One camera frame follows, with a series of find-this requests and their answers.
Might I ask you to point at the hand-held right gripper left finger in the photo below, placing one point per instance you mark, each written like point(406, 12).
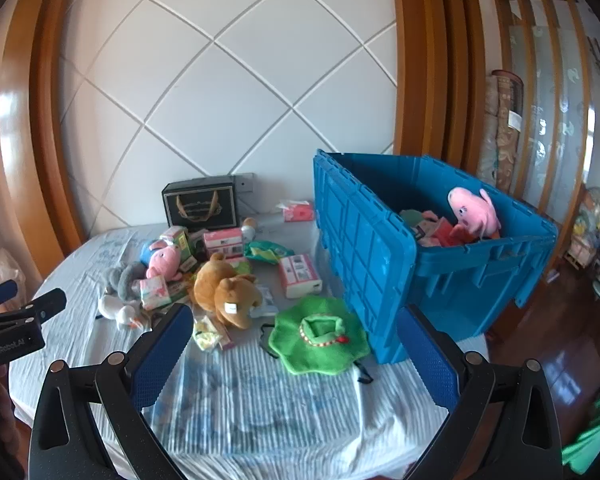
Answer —
point(160, 357)

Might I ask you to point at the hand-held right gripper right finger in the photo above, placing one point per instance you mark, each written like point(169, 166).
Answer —
point(427, 360)

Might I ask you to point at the white duck plush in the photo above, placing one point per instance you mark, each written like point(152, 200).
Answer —
point(117, 312)

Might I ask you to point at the brown bear plush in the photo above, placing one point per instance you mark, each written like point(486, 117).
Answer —
point(225, 290)

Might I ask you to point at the blue plastic storage crate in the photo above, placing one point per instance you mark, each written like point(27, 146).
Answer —
point(360, 240)

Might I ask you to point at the white pink fabric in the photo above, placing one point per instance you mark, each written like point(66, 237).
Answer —
point(0, 265)

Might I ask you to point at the yellow white small packet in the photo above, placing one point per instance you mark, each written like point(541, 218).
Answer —
point(206, 336)

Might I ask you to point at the small green white box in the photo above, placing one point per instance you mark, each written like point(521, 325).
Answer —
point(154, 294)

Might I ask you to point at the small pink card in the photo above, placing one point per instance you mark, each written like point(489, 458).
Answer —
point(227, 344)

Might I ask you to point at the grey plush toy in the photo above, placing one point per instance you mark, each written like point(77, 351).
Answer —
point(122, 280)

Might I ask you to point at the pink pig plush blue body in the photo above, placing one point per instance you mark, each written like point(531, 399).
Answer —
point(162, 260)

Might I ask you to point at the green yellow small box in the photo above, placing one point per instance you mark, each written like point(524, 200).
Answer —
point(189, 259)

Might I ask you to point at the clear plastic pack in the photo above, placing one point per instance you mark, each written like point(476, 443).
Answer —
point(266, 301)

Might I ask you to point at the pink green small box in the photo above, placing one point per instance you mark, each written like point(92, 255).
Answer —
point(173, 237)

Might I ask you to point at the black small box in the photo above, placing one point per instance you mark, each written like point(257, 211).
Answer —
point(198, 241)

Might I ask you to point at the green plush hat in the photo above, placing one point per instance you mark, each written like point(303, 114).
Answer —
point(300, 355)

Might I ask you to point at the pink box with barcode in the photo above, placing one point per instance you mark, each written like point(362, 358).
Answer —
point(222, 242)

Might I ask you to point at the green foil wipes packet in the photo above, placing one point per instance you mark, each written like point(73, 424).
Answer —
point(267, 250)

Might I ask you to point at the pink white carton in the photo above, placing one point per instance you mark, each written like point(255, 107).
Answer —
point(300, 275)

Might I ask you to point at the pink pig plush red dress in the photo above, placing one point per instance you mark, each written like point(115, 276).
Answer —
point(472, 210)

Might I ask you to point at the small beige doll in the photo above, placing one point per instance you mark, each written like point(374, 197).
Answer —
point(250, 227)

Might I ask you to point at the person's green clothing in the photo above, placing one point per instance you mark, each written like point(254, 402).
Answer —
point(595, 435)

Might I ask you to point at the pink tissue pack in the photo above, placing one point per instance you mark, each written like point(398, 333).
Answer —
point(297, 211)

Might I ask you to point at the distant household clutter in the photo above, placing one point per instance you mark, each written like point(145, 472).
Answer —
point(587, 230)

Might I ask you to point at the white rolled quilt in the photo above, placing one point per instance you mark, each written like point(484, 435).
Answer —
point(489, 135)

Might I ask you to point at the patterned rolled carpet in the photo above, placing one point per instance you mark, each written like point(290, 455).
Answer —
point(511, 110)

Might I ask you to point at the wooden frosted glass partition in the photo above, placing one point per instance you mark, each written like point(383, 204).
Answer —
point(547, 60)

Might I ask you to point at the grey wall socket panel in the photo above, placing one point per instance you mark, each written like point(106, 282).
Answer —
point(244, 183)

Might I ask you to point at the wooden door frame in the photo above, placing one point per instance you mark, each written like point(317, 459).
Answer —
point(430, 60)

